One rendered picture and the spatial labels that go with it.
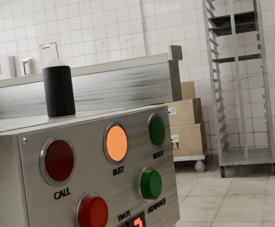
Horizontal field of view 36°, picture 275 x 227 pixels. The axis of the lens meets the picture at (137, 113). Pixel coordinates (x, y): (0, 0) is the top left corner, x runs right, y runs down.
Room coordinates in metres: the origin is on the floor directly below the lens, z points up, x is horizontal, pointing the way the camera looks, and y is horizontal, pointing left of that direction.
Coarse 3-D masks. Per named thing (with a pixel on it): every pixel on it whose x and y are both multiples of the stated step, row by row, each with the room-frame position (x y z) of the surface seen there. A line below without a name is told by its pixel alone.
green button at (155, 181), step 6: (144, 174) 0.42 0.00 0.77; (150, 174) 0.42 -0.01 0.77; (156, 174) 0.43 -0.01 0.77; (144, 180) 0.42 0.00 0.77; (150, 180) 0.42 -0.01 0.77; (156, 180) 0.43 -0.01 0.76; (144, 186) 0.42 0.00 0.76; (150, 186) 0.42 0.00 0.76; (156, 186) 0.43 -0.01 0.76; (144, 192) 0.42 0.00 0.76; (150, 192) 0.42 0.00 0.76; (156, 192) 0.43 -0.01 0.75; (150, 198) 0.42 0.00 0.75; (156, 198) 0.43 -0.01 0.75
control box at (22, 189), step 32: (32, 128) 0.32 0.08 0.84; (64, 128) 0.33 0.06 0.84; (96, 128) 0.37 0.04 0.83; (128, 128) 0.41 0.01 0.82; (0, 160) 0.30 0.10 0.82; (32, 160) 0.30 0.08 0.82; (96, 160) 0.36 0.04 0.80; (128, 160) 0.41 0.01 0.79; (160, 160) 0.46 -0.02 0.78; (0, 192) 0.30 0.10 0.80; (32, 192) 0.30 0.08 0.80; (64, 192) 0.32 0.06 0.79; (96, 192) 0.36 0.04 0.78; (128, 192) 0.40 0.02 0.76; (0, 224) 0.30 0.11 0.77; (32, 224) 0.29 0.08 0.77; (64, 224) 0.32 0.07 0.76; (128, 224) 0.39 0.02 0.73; (160, 224) 0.45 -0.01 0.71
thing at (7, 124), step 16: (48, 80) 0.47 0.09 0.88; (64, 80) 0.47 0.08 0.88; (48, 96) 0.47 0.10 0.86; (64, 96) 0.47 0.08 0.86; (48, 112) 0.47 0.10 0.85; (64, 112) 0.47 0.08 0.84; (80, 112) 0.53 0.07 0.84; (96, 112) 0.46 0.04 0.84; (0, 128) 0.35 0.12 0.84; (16, 128) 0.33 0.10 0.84
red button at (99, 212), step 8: (88, 200) 0.34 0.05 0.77; (96, 200) 0.34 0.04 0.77; (88, 208) 0.33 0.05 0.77; (96, 208) 0.34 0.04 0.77; (104, 208) 0.35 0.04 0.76; (80, 216) 0.33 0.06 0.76; (88, 216) 0.33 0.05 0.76; (96, 216) 0.34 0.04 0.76; (104, 216) 0.35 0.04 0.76; (88, 224) 0.33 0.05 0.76; (96, 224) 0.34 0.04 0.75; (104, 224) 0.35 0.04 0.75
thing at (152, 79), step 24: (168, 48) 0.50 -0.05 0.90; (72, 72) 0.58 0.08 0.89; (96, 72) 0.56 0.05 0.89; (120, 72) 0.54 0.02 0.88; (144, 72) 0.52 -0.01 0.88; (168, 72) 0.50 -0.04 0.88; (0, 96) 0.65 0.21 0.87; (24, 96) 0.63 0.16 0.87; (96, 96) 0.56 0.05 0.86; (120, 96) 0.54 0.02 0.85; (144, 96) 0.52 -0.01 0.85; (168, 96) 0.50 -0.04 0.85
